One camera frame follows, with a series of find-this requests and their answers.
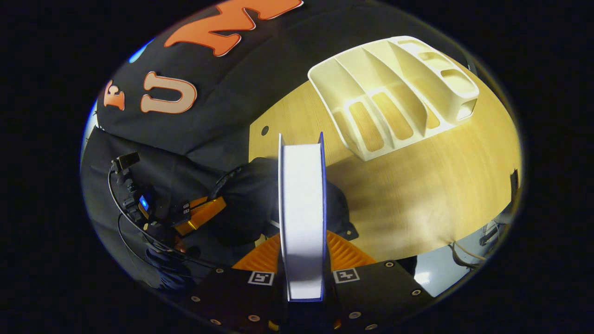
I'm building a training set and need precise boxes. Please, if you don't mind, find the black schoolbag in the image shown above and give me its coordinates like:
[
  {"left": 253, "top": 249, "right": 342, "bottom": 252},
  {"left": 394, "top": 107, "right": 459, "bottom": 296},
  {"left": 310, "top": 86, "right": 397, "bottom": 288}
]
[{"left": 211, "top": 157, "right": 359, "bottom": 247}]

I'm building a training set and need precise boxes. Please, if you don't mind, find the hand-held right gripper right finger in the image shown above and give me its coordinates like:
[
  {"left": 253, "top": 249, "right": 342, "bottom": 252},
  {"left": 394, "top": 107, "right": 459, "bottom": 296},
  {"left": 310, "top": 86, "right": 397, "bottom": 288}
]
[{"left": 324, "top": 231, "right": 435, "bottom": 331}]

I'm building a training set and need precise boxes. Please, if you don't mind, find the cream plastic bookshelf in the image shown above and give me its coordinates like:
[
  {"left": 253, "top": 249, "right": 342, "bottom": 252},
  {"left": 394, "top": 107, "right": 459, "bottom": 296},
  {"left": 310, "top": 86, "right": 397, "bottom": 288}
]
[{"left": 308, "top": 36, "right": 480, "bottom": 162}]

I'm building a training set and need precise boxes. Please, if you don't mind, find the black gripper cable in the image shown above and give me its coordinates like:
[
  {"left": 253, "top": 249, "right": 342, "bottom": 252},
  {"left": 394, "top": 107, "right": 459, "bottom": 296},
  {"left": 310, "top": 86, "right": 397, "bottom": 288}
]
[{"left": 108, "top": 169, "right": 219, "bottom": 270}]

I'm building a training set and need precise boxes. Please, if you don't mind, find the blue cover book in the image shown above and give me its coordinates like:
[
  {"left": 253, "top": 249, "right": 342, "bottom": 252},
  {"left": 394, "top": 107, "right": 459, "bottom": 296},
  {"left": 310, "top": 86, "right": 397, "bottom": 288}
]
[{"left": 278, "top": 132, "right": 328, "bottom": 302}]

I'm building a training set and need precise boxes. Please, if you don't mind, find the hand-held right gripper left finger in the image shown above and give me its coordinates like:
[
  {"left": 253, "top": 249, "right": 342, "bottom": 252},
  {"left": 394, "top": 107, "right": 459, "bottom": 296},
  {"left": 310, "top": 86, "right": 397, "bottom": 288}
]
[{"left": 186, "top": 232, "right": 286, "bottom": 332}]

